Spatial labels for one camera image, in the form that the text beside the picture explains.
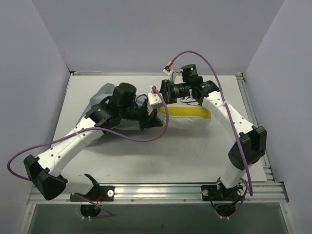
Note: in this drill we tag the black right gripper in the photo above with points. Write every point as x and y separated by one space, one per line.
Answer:
166 90

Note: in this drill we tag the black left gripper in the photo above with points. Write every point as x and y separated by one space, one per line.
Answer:
148 121

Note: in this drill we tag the grey pillowcase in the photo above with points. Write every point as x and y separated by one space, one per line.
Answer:
107 108

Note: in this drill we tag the cream pillow yellow edge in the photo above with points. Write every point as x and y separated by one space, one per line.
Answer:
188 117

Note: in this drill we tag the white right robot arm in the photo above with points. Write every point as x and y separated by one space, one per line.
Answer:
249 141

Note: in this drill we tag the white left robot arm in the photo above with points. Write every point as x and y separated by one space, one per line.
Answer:
46 170

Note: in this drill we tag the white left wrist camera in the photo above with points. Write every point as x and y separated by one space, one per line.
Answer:
153 102

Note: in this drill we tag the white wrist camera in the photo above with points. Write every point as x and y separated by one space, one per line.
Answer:
171 73
153 102

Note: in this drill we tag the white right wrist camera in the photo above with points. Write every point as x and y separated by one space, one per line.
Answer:
171 73

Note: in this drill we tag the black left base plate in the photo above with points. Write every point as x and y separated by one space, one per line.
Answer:
102 193

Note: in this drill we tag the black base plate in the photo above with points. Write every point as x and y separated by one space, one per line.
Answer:
219 192
102 193

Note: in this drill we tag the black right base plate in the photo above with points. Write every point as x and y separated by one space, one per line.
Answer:
219 192

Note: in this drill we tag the aluminium front rail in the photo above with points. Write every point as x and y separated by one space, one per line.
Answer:
263 192

